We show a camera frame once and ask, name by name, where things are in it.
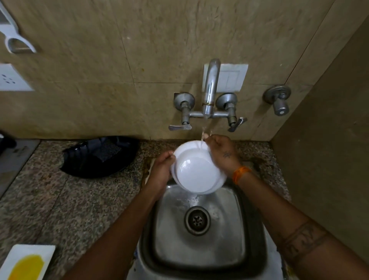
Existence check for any dark scrubbing sponge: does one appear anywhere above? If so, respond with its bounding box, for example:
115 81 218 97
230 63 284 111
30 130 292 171
92 140 122 162

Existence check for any person's right forearm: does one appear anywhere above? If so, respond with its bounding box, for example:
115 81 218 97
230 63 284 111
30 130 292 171
236 171 369 280

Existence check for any white bowl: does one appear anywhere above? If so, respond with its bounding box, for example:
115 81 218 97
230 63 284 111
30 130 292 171
170 140 228 194

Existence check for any steel sink drain strainer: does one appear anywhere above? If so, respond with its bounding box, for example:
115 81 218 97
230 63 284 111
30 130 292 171
184 206 212 237

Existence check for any white wall socket plate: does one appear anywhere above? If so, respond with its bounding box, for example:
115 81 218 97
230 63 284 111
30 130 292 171
0 63 35 92

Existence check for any black object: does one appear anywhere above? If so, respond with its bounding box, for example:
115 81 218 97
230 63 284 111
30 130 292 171
0 131 17 153

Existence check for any person's left hand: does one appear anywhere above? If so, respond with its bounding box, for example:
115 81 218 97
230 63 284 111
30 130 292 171
146 150 176 200

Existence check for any white wall holder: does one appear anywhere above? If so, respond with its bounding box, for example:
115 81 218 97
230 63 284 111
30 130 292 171
0 1 37 55

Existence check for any white wall switch plate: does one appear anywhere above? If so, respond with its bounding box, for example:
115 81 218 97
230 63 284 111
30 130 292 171
202 64 248 93

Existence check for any person's right hand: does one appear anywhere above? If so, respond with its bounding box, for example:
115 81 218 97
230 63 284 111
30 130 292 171
202 134 244 177

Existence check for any round steel wall valve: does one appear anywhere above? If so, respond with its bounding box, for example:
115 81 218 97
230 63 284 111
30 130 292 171
263 84 292 117

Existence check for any white plate with yellow residue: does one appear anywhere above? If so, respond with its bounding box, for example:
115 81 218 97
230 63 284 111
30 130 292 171
0 244 56 280

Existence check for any black plastic tray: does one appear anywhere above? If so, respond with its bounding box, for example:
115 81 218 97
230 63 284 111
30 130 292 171
60 136 140 179

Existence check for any stainless steel sink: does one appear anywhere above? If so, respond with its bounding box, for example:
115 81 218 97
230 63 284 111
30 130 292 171
138 178 269 280

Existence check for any person's left forearm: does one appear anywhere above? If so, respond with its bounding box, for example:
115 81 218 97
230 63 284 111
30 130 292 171
62 189 165 280

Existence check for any orange wristband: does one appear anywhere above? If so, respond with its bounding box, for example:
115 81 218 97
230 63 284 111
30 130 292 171
233 166 253 185

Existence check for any steel wall mixer faucet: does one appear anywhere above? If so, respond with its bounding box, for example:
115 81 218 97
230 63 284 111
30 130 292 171
168 59 248 133

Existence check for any grey flat board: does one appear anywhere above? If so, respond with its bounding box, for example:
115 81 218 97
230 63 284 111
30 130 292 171
0 139 40 197

